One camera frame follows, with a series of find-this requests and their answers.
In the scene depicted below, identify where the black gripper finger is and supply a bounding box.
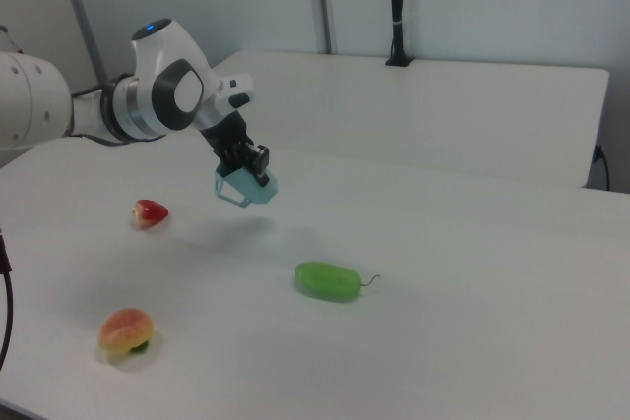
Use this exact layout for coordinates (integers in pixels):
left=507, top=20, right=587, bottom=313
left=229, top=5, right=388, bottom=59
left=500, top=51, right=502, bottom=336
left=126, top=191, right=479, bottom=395
left=215, top=144, right=248, bottom=171
left=244, top=143, right=273, bottom=189

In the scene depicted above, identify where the light blue mug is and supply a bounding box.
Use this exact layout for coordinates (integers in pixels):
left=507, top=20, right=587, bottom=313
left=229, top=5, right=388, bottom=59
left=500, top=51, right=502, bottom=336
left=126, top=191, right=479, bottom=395
left=212, top=163, right=280, bottom=210

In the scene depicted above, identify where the green gourd toy with stem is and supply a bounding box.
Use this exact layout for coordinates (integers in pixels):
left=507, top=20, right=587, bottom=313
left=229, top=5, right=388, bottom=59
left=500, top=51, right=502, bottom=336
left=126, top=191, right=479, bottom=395
left=293, top=261, right=383, bottom=303

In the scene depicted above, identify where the cable with blue plug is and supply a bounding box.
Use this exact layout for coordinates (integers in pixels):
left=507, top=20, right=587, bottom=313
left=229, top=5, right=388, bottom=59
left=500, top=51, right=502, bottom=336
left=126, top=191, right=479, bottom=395
left=592, top=143, right=612, bottom=191

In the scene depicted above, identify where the black hanging cable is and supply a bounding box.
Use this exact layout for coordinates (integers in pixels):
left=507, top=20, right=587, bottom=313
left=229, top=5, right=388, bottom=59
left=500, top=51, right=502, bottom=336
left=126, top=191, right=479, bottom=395
left=0, top=226, right=15, bottom=373

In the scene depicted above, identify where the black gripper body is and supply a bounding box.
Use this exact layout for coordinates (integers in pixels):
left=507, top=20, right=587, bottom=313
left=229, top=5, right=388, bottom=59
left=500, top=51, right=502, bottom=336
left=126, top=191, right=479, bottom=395
left=198, top=112, right=255, bottom=152

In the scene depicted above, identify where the peach toy fruit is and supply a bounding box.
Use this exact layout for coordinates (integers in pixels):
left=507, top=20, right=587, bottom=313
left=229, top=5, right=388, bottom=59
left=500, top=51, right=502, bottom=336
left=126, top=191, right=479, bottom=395
left=97, top=307, right=156, bottom=357

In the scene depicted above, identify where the black pole with clamp base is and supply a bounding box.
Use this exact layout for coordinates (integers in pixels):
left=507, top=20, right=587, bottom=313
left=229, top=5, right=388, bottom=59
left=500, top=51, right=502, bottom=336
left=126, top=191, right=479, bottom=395
left=383, top=0, right=413, bottom=68

